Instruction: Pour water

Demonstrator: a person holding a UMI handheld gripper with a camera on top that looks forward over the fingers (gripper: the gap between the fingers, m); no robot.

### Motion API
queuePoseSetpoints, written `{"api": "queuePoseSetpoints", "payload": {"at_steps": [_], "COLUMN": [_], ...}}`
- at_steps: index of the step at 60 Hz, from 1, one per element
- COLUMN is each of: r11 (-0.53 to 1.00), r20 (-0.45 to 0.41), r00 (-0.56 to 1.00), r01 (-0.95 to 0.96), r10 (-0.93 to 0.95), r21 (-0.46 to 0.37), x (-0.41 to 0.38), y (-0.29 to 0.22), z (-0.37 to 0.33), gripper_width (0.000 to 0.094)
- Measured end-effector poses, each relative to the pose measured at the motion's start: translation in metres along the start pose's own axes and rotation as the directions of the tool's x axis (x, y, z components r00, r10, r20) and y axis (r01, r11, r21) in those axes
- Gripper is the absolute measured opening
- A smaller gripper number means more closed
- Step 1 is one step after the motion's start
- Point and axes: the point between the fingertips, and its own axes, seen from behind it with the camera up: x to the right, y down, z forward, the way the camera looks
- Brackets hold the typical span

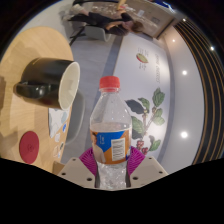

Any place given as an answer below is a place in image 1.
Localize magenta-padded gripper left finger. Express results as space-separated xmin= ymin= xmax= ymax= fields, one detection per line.
xmin=57 ymin=146 xmax=99 ymax=188

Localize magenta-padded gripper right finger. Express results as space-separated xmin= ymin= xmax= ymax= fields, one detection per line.
xmin=125 ymin=145 xmax=169 ymax=188

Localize clear red-capped water bottle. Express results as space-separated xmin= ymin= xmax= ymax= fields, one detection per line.
xmin=89 ymin=75 xmax=133 ymax=191

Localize flat round red coaster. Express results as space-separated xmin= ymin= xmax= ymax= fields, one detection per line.
xmin=18 ymin=130 xmax=40 ymax=165

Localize white paper sheet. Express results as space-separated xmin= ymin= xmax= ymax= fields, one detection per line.
xmin=48 ymin=107 xmax=70 ymax=139

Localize black mug white inside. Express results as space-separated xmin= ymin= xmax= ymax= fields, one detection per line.
xmin=15 ymin=57 xmax=82 ymax=111

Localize round ceiling lights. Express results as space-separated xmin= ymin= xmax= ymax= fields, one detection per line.
xmin=171 ymin=18 xmax=216 ymax=139

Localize small round wooden table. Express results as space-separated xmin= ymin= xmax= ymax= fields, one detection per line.
xmin=71 ymin=0 xmax=122 ymax=14

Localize coffee plant wall mural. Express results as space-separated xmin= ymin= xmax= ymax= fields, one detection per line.
xmin=113 ymin=31 xmax=174 ymax=174

